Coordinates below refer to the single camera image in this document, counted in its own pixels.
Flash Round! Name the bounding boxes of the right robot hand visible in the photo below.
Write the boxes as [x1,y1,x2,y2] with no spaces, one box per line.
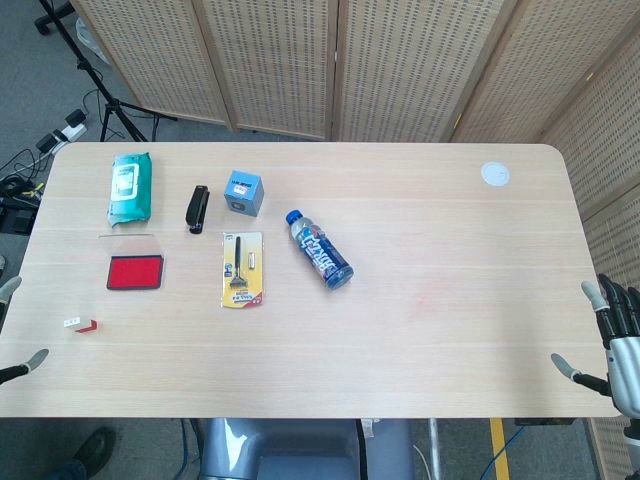
[550,273,640,417]

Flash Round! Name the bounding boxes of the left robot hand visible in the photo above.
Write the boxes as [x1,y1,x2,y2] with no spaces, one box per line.
[0,276,50,386]

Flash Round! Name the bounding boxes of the small red stamp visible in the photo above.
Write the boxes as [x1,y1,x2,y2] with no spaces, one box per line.
[62,316,103,336]

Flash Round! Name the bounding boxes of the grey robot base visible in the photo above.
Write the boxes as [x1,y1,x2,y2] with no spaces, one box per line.
[198,417,417,480]

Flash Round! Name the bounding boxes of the red ink pad clear lid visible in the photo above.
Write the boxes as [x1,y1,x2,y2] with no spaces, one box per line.
[98,232,167,292]

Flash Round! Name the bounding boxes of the black shoe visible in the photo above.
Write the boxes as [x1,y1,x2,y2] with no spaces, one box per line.
[69,426,118,476]

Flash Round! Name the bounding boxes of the green wet wipes pack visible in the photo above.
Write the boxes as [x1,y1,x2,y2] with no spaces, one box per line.
[106,151,153,227]

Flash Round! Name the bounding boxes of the metal table leg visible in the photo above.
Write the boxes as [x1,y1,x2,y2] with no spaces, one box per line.
[426,418,443,480]

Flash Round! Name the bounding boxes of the white round sticker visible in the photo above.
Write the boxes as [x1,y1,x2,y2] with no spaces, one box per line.
[480,160,512,188]

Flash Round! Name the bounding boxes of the black stapler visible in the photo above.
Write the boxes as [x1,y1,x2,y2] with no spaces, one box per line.
[184,184,211,235]

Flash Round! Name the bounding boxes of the yellow razor blister pack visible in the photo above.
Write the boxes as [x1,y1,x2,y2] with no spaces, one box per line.
[220,230,266,310]

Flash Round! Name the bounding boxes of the white power strip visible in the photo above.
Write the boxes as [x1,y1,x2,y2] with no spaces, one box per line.
[51,123,87,144]

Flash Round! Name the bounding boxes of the blue cube box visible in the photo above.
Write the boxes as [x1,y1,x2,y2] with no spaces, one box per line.
[222,169,265,218]

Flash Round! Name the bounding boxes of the black tripod stand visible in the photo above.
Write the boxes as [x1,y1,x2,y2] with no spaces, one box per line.
[38,0,179,144]

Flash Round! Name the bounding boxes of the blue drink bottle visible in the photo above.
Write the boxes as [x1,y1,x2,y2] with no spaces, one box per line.
[284,208,355,291]

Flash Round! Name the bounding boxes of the wicker folding screen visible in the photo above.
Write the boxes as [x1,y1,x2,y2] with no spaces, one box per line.
[69,0,640,480]

